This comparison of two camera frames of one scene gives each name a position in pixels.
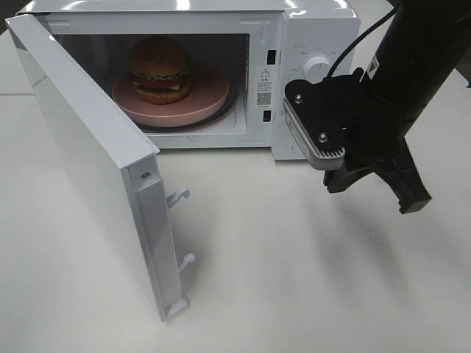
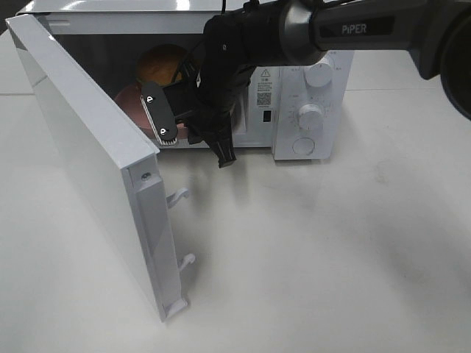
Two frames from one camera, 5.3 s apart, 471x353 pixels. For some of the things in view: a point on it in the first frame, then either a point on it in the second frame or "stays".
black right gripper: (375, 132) -> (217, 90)
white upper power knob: (316, 70) stays
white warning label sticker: (264, 87) stays
